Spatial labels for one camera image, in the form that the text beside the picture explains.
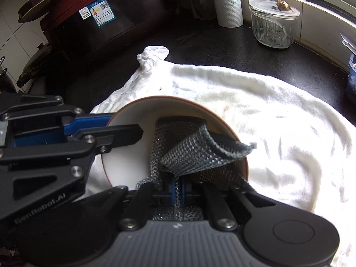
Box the dark pan lid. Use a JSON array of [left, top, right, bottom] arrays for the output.
[[17, 43, 66, 88]]

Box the dark red appliance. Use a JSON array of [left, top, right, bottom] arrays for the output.
[[39, 0, 190, 70]]

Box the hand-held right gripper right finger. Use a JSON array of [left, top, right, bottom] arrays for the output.
[[180, 176, 276, 231]]

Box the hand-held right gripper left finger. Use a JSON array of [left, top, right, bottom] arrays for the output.
[[83, 176, 178, 232]]

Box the white towel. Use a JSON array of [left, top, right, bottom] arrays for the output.
[[83, 45, 356, 267]]

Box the glass jar with lid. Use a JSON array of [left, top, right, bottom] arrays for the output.
[[248, 0, 301, 49]]

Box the paper towel roll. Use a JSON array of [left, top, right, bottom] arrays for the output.
[[208, 0, 244, 28]]

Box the small brown nut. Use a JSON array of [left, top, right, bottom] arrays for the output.
[[274, 0, 292, 12]]

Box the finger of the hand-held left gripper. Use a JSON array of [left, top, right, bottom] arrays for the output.
[[0, 93, 117, 137], [0, 124, 144, 179]]

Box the serrated tool with brown handle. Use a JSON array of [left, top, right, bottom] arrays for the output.
[[340, 33, 356, 53]]

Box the blue plastic basket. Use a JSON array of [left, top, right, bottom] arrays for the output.
[[345, 53, 356, 103]]

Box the black pot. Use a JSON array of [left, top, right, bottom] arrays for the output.
[[0, 56, 17, 93]]

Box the white bowl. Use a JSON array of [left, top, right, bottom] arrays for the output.
[[101, 96, 250, 188]]

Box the silver mesh dishcloth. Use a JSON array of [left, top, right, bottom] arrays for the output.
[[135, 116, 258, 221]]

